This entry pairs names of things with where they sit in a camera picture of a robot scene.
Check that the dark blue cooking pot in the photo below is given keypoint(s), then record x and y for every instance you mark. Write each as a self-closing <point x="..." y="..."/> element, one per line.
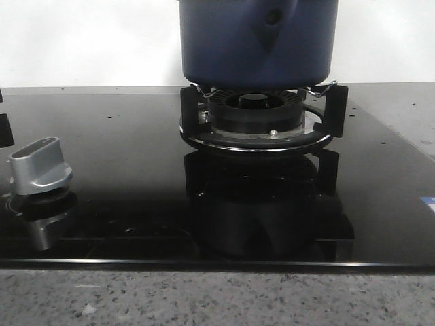
<point x="257" y="45"/>

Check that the black glass gas cooktop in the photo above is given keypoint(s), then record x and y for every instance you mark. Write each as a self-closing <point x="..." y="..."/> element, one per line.
<point x="140" y="198"/>

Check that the black pot support grate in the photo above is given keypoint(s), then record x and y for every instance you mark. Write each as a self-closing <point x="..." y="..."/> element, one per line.
<point x="322" y="121"/>

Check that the silver stove control knob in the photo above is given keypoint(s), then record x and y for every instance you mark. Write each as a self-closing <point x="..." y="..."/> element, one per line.
<point x="39" y="167"/>

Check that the black gas burner head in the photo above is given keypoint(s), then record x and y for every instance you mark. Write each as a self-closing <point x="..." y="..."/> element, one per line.
<point x="255" y="113"/>

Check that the blue energy label sticker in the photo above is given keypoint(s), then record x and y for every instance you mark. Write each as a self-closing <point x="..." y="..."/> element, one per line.
<point x="430" y="202"/>

